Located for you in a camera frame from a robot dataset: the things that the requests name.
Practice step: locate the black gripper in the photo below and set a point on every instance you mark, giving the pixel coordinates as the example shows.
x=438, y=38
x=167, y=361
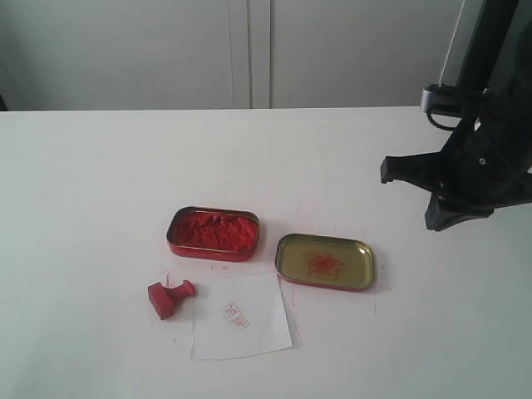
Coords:
x=483, y=166

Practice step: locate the red stamp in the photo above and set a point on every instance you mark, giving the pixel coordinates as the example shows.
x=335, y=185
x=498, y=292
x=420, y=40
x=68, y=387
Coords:
x=166, y=300

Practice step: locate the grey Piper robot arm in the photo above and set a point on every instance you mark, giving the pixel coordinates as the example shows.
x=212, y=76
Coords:
x=497, y=58

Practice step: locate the red ink pad tin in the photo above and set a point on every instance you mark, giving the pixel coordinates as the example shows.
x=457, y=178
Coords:
x=215, y=234

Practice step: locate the gold tin lid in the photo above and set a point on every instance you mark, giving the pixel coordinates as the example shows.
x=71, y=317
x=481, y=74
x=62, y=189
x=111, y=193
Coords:
x=325, y=262

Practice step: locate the white paper sheet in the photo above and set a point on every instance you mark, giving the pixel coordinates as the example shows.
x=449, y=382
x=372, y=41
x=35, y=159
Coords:
x=237, y=317

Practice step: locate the white cabinet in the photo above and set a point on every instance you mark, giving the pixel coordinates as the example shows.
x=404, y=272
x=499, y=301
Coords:
x=141, y=55

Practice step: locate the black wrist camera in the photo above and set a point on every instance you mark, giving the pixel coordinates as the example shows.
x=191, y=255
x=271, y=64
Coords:
x=452, y=101

